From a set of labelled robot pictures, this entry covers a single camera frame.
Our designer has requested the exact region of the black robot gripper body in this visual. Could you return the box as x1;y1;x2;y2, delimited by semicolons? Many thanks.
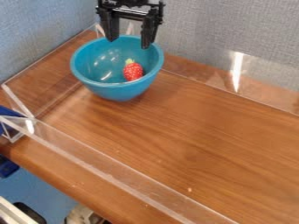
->
96;0;164;24

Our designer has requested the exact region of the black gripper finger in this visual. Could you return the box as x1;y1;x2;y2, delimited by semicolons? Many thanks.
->
142;17;160;49
99;11;119;42

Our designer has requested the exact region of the red toy strawberry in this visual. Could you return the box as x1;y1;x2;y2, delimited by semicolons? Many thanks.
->
123;59;144;81

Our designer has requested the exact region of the blue plastic bowl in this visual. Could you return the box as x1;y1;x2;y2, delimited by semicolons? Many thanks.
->
69;35;164;102

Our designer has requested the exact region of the blue table clamp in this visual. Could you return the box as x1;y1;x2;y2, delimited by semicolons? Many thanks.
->
0;105;23;179

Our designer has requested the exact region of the black and white equipment below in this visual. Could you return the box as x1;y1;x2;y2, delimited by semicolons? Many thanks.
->
0;196;112;224

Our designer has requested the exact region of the clear acrylic barrier wall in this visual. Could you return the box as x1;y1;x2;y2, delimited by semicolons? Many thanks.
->
0;28;299;224

